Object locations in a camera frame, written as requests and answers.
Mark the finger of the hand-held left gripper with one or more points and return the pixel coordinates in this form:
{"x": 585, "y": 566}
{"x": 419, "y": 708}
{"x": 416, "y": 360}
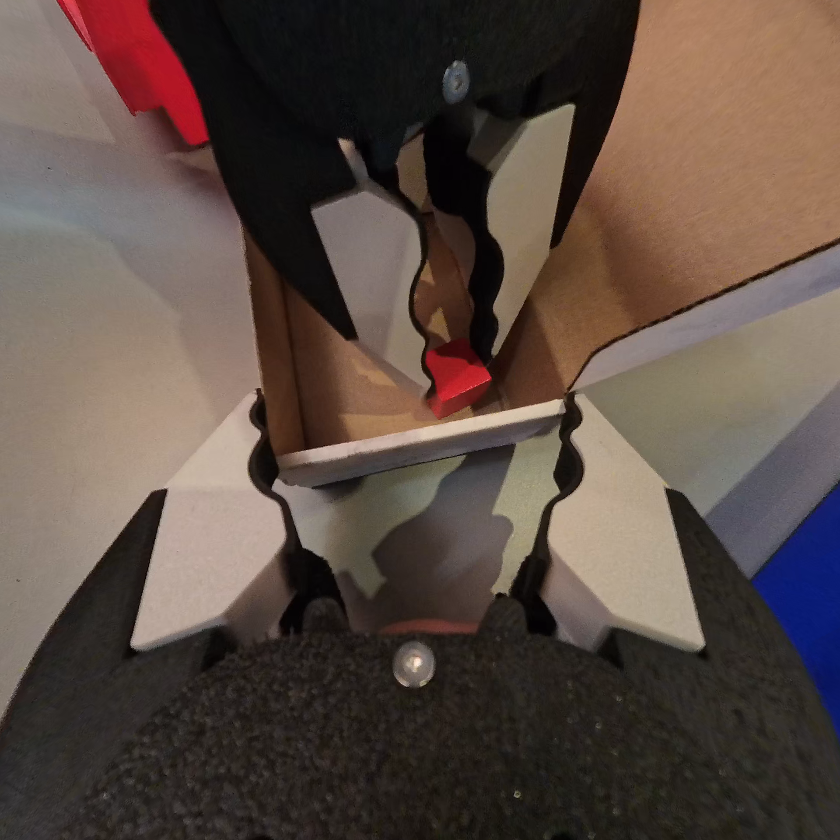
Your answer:
{"x": 525, "y": 216}
{"x": 374, "y": 262}

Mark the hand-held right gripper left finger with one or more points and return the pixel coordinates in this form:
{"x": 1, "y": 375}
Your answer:
{"x": 197, "y": 558}

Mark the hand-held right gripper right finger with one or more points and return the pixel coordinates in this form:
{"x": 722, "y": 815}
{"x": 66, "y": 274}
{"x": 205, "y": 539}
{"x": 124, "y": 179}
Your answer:
{"x": 623, "y": 558}

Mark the white cardboard mailer box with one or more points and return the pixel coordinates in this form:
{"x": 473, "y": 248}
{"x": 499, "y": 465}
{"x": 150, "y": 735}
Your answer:
{"x": 341, "y": 394}

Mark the red wooden cube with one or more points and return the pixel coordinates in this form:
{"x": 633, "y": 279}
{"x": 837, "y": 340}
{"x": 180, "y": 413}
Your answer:
{"x": 456, "y": 380}

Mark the blue plastic bin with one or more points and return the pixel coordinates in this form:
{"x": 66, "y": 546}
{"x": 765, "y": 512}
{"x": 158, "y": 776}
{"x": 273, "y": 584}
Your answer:
{"x": 804, "y": 590}

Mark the red plastic bin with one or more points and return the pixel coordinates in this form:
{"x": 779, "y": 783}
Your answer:
{"x": 138, "y": 59}

